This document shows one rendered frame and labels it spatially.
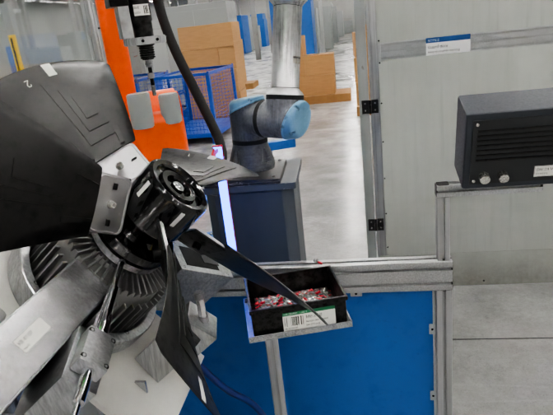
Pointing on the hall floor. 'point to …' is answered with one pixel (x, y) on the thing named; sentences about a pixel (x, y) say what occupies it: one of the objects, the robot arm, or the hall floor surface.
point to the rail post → (443, 351)
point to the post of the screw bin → (276, 376)
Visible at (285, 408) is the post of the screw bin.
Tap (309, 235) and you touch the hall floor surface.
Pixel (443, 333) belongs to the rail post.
